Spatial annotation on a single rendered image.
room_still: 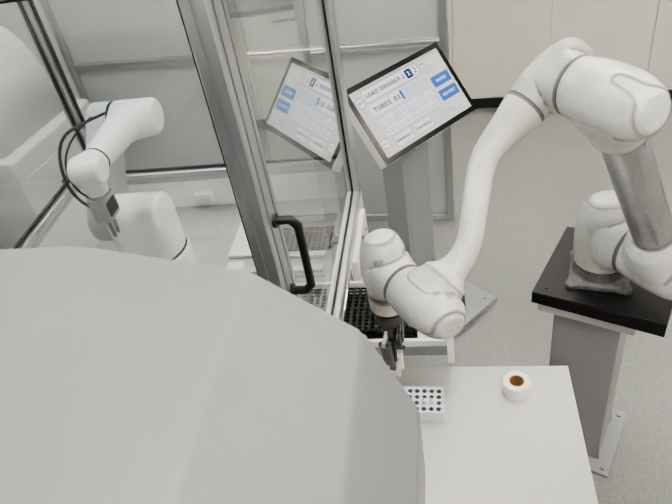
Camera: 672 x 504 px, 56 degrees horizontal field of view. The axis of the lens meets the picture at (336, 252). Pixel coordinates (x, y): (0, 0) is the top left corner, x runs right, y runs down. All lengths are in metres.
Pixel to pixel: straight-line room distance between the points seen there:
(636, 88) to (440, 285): 0.52
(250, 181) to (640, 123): 0.74
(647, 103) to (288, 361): 0.92
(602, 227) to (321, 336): 1.31
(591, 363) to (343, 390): 1.62
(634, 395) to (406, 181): 1.24
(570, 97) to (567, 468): 0.85
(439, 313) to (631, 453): 1.52
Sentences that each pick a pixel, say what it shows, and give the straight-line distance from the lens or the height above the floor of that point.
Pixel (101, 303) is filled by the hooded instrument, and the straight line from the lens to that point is 0.65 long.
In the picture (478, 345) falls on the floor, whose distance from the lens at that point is 2.91.
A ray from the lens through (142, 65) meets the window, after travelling 0.99.
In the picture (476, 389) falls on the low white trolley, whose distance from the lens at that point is 1.77.
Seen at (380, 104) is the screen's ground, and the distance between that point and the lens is 2.38.
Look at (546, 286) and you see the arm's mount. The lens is 2.00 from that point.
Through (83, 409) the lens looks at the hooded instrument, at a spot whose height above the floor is 1.76.
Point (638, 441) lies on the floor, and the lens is 2.68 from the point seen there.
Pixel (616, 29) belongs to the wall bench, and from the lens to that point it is 4.54.
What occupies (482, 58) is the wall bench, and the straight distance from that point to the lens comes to 4.54.
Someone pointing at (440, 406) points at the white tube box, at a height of 0.80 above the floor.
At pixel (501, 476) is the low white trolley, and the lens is 1.63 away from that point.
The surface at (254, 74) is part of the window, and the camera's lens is 1.13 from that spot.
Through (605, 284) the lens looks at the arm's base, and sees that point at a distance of 2.00.
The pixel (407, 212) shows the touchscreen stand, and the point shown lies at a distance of 2.67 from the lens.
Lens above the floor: 2.15
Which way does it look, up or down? 38 degrees down
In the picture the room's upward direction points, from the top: 11 degrees counter-clockwise
